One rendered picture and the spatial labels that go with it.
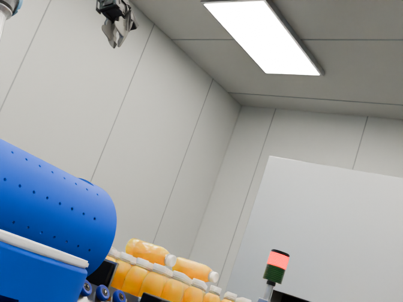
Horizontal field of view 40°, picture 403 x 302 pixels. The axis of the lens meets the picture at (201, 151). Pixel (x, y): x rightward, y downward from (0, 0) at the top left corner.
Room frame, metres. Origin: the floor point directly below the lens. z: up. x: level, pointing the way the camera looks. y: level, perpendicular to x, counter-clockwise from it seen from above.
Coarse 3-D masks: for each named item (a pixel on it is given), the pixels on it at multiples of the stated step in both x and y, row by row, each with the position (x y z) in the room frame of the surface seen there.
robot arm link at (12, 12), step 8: (0, 0) 1.76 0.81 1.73; (8, 0) 1.79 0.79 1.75; (16, 0) 1.82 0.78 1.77; (0, 8) 1.78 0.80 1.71; (8, 8) 1.79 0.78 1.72; (16, 8) 1.84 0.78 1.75; (0, 16) 1.78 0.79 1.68; (8, 16) 1.82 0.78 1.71; (0, 24) 1.79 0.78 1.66; (0, 32) 1.79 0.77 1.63; (0, 40) 1.80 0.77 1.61
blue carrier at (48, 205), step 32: (0, 160) 1.20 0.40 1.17; (32, 160) 1.31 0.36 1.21; (0, 192) 1.20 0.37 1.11; (32, 192) 1.28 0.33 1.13; (64, 192) 1.36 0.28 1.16; (96, 192) 1.49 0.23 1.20; (0, 224) 1.24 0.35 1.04; (32, 224) 1.30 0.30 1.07; (64, 224) 1.37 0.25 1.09; (96, 224) 1.46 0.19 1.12; (96, 256) 1.50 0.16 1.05
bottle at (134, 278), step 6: (138, 264) 1.78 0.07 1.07; (132, 270) 1.77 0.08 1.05; (138, 270) 1.77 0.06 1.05; (144, 270) 1.78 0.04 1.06; (126, 276) 1.78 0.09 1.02; (132, 276) 1.76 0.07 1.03; (138, 276) 1.76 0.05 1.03; (144, 276) 1.77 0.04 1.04; (126, 282) 1.77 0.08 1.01; (132, 282) 1.76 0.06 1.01; (138, 282) 1.76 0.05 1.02; (126, 288) 1.77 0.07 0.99; (132, 288) 1.76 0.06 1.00; (138, 288) 1.77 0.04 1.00; (132, 294) 1.76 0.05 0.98
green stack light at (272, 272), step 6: (270, 264) 1.80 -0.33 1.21; (264, 270) 1.82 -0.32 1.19; (270, 270) 1.79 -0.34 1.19; (276, 270) 1.79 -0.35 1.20; (282, 270) 1.79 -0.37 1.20; (264, 276) 1.81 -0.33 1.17; (270, 276) 1.79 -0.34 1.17; (276, 276) 1.79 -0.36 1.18; (282, 276) 1.80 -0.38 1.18; (276, 282) 1.79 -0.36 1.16
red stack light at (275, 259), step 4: (272, 252) 1.80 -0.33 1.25; (272, 256) 1.80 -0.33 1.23; (276, 256) 1.79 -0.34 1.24; (280, 256) 1.79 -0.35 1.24; (284, 256) 1.79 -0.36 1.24; (268, 260) 1.82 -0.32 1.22; (272, 260) 1.80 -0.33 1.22; (276, 260) 1.79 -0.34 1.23; (280, 260) 1.79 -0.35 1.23; (284, 260) 1.79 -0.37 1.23; (288, 260) 1.81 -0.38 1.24; (272, 264) 1.80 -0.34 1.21; (276, 264) 1.79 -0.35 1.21; (280, 264) 1.79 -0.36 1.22; (284, 264) 1.79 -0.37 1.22; (284, 268) 1.80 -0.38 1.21
